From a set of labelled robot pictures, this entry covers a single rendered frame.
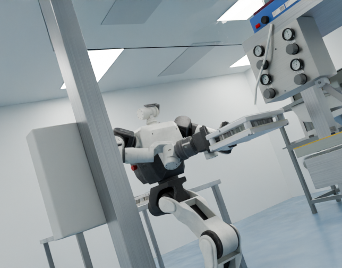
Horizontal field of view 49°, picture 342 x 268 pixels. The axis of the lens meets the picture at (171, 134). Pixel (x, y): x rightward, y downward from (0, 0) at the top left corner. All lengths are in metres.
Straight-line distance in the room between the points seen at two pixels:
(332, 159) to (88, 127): 0.75
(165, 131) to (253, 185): 5.85
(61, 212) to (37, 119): 5.32
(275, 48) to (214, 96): 6.61
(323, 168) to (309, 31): 0.43
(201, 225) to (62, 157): 1.11
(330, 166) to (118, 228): 0.70
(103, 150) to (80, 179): 0.09
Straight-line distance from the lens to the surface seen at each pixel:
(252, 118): 1.49
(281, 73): 1.28
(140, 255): 0.91
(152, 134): 1.99
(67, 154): 0.94
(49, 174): 0.91
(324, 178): 1.30
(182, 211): 1.96
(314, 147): 1.29
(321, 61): 1.25
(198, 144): 1.66
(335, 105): 5.36
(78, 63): 0.97
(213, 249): 1.84
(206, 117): 7.55
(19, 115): 6.17
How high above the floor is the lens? 0.85
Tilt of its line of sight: 9 degrees up
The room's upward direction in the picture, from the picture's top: 19 degrees counter-clockwise
